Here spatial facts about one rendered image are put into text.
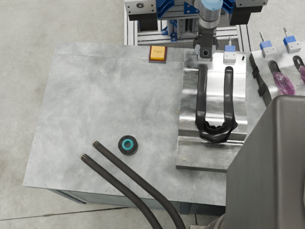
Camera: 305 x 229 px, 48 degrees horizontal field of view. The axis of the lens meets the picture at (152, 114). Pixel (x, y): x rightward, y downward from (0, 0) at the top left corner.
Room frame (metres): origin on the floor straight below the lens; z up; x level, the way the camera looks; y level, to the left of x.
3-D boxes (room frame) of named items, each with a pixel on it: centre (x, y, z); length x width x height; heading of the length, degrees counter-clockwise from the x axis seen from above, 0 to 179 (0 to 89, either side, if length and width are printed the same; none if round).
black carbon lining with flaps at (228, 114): (0.51, -0.26, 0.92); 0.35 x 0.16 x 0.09; 164
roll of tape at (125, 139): (0.42, 0.12, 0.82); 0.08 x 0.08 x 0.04
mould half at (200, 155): (0.50, -0.25, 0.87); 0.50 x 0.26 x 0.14; 164
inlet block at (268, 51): (0.76, -0.55, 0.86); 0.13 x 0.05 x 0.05; 2
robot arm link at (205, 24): (0.75, -0.27, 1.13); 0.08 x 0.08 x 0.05
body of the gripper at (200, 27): (0.76, -0.27, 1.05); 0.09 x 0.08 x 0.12; 164
